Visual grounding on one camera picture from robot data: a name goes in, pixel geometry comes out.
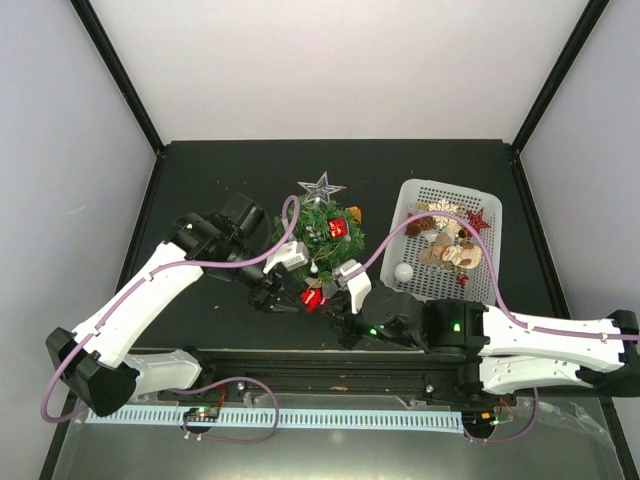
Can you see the white perforated plastic basket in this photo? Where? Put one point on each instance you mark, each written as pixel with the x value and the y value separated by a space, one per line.
pixel 433 281

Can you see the right circuit board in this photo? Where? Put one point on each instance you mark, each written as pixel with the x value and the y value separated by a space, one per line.
pixel 481 418

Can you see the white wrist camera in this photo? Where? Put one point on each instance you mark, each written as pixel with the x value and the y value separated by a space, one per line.
pixel 352 276
pixel 291 256

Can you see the small green christmas tree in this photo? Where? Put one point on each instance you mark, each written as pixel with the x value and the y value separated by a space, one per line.
pixel 317 218

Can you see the red star ornament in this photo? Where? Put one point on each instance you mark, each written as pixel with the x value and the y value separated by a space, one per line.
pixel 477 221

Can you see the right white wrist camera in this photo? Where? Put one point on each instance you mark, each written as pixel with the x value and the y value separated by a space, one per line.
pixel 352 276

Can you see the silver star tree topper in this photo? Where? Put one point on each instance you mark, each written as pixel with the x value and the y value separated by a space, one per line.
pixel 320 191

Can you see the white slotted cable duct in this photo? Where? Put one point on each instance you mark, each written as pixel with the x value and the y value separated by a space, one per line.
pixel 283 418

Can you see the red gift box ornament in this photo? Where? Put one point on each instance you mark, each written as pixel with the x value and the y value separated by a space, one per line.
pixel 338 227

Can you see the white bulb string lights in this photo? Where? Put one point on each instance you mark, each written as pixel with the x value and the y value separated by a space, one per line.
pixel 329 253

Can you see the gold gift box ornament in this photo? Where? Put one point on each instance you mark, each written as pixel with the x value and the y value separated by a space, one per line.
pixel 356 213

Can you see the brown pine cone ornament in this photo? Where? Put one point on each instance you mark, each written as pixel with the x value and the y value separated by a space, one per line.
pixel 418 226

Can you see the gold snowflake ornament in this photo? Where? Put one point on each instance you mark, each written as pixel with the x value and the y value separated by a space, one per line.
pixel 446 206

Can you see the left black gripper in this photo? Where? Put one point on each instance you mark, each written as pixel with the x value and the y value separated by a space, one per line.
pixel 265 297

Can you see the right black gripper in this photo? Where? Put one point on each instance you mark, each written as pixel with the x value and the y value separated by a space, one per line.
pixel 345 334

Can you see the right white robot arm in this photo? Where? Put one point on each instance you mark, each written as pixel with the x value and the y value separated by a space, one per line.
pixel 501 352

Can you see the red santa ornament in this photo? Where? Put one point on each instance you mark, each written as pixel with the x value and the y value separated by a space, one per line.
pixel 312 299

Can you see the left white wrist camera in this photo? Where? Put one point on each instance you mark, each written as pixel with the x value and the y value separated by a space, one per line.
pixel 291 256

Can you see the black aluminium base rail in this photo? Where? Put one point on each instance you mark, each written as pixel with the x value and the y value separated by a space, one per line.
pixel 406 374

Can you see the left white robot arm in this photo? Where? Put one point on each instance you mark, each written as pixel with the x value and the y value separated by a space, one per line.
pixel 94 360

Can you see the white ball ornament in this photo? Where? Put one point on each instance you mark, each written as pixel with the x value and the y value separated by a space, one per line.
pixel 403 272

